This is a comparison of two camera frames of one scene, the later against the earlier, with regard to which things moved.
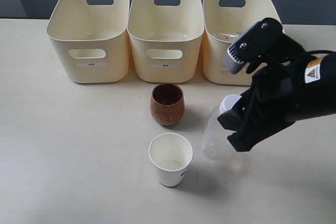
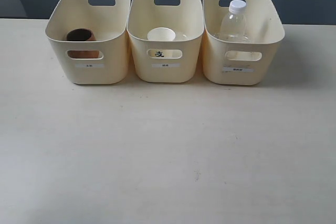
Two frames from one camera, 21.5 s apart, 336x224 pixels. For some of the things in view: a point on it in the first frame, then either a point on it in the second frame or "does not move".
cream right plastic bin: [226, 14] does not move
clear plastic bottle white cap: [216, 146] → [233, 26]
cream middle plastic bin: [166, 28] does not move
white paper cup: [170, 154] → [161, 33]
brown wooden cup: [167, 104] → [82, 34]
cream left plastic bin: [88, 30] does not move
